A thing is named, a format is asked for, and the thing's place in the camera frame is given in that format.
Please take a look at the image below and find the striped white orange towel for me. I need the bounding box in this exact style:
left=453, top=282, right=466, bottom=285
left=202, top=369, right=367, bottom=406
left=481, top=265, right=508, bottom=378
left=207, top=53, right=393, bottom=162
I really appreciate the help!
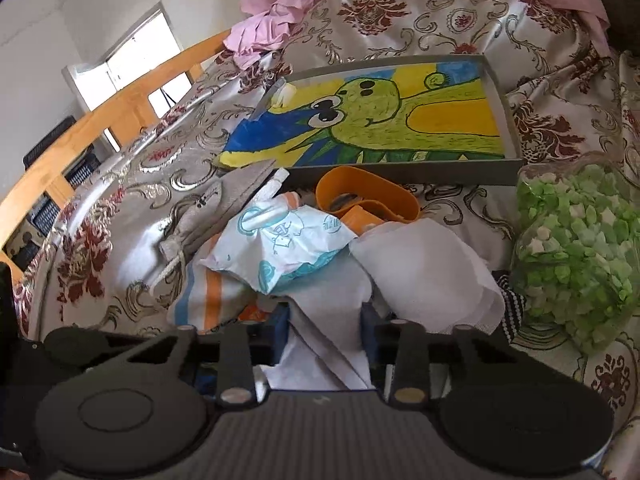
left=167, top=234, right=267, bottom=334

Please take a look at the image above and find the white cloth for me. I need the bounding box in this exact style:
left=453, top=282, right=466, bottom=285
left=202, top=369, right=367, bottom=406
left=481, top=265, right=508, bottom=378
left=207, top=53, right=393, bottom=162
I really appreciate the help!
left=262, top=219, right=506, bottom=390

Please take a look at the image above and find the white blue printed packet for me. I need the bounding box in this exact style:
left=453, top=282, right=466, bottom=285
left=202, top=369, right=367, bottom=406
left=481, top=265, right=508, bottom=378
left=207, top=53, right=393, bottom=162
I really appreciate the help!
left=198, top=169, right=356, bottom=295

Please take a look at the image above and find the black white striped sock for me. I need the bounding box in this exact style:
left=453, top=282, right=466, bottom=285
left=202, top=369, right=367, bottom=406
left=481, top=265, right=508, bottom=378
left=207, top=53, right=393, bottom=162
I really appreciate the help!
left=491, top=271, right=526, bottom=344

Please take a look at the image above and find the grey drawstring pouch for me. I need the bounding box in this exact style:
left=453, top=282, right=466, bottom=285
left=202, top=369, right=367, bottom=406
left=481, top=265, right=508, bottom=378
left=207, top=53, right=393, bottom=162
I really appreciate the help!
left=149, top=159, right=274, bottom=295

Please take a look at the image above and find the orange plastic cup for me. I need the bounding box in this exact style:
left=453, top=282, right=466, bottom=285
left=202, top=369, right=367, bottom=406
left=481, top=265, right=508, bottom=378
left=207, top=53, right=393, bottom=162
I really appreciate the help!
left=316, top=166, right=421, bottom=235

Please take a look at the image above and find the bag of green paper stars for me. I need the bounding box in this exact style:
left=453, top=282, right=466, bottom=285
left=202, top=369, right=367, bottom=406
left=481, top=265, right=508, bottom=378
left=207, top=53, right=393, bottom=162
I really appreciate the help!
left=512, top=153, right=639, bottom=353

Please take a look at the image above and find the grey tray with dinosaur picture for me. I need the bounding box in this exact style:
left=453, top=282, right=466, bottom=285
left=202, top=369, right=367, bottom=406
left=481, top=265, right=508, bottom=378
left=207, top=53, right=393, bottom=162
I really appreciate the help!
left=219, top=54, right=522, bottom=168

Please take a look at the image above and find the floral satin bed cover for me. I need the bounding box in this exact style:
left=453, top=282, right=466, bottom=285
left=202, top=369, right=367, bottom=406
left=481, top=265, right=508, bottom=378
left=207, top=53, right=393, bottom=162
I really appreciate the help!
left=15, top=0, right=639, bottom=479

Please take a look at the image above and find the window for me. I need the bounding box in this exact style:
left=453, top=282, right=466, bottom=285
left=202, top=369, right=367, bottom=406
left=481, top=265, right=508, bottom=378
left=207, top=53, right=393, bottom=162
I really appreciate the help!
left=62, top=1, right=194, bottom=151

